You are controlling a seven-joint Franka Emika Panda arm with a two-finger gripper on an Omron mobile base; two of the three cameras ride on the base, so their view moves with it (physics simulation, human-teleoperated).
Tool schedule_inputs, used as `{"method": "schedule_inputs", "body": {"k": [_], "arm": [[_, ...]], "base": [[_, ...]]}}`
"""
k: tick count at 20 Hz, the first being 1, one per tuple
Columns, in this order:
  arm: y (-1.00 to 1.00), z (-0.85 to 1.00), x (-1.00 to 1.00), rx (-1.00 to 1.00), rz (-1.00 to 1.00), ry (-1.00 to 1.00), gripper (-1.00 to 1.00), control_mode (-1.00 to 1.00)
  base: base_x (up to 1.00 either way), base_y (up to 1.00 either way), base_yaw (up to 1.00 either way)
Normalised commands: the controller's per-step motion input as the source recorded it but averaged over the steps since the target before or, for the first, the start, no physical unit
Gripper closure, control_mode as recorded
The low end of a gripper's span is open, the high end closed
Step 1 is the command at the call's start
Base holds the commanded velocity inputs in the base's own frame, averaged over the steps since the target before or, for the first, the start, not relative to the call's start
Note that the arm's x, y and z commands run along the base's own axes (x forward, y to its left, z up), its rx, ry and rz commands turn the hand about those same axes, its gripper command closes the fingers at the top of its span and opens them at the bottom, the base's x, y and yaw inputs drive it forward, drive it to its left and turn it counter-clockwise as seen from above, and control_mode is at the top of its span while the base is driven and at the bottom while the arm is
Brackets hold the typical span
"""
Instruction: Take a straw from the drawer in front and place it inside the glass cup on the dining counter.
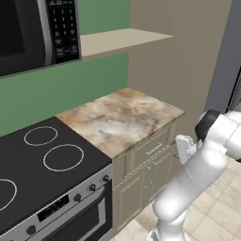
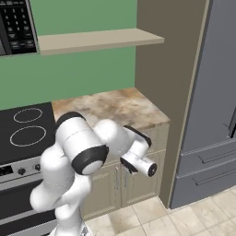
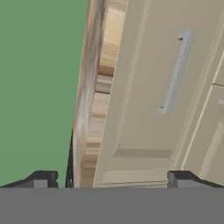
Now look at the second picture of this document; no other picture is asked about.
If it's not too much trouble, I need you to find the tall brown side panel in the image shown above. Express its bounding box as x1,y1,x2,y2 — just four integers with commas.
135,0,211,209

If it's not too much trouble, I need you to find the steel oven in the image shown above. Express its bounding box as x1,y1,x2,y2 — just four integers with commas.
0,156,60,236

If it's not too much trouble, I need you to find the beige wall shelf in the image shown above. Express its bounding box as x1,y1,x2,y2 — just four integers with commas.
37,28,165,57

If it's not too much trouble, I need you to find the black hob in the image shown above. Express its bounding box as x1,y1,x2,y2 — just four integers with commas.
0,101,58,166

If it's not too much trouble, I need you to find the slim cupboard door handle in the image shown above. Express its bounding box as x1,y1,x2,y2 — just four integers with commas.
114,167,120,192
123,168,129,189

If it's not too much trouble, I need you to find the grey fridge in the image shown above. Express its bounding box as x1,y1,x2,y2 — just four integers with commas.
170,0,236,210

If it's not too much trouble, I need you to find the beige cupboard door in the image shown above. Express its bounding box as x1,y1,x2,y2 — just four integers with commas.
80,161,123,220
120,149,167,209

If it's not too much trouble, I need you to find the steel oven door handle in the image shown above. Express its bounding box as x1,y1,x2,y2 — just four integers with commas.
0,209,47,223

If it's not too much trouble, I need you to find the black microwave oven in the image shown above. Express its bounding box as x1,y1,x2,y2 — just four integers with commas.
0,0,40,57

